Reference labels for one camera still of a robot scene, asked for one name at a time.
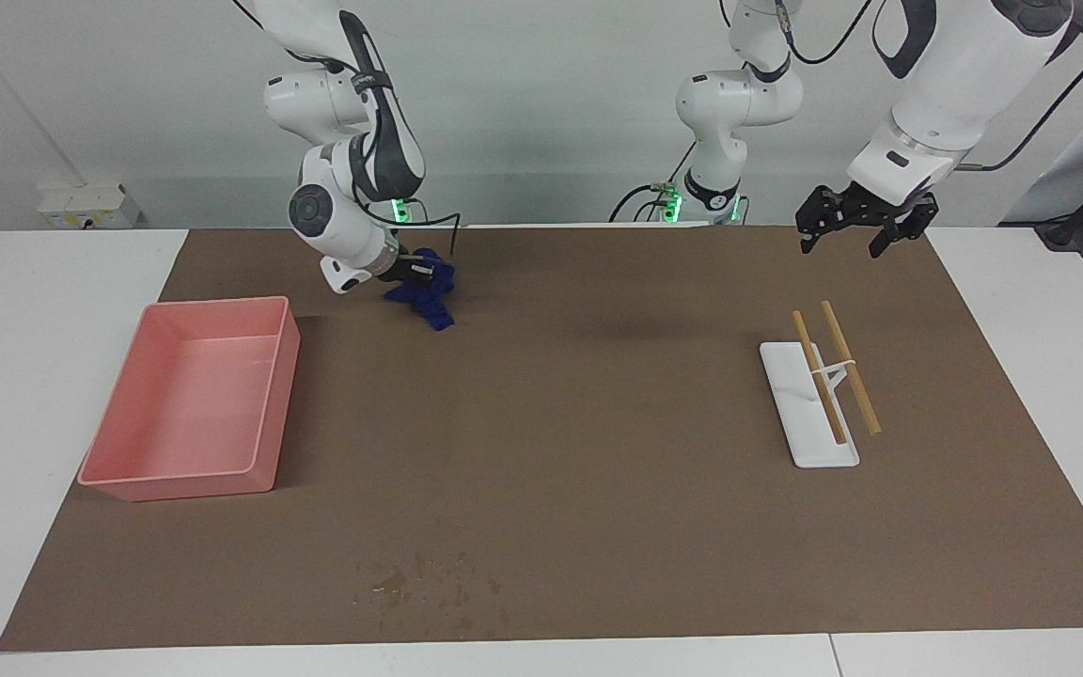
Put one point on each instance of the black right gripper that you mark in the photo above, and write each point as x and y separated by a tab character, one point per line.
396	268

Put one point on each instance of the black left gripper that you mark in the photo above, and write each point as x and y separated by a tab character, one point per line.
880	209

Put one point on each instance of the blue towel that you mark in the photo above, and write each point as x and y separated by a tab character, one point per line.
433	306

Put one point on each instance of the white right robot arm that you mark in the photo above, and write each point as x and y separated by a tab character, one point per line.
325	103

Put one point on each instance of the white towel rack base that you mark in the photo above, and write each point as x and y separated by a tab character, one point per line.
800	404

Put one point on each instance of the wooden rack rod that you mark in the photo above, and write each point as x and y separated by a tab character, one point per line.
819	376
850	367

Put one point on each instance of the brown table mat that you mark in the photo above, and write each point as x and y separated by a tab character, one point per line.
551	423

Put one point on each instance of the pink plastic bin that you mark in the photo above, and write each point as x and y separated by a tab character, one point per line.
184	414

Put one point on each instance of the white wall socket box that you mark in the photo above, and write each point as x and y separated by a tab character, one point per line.
90	202

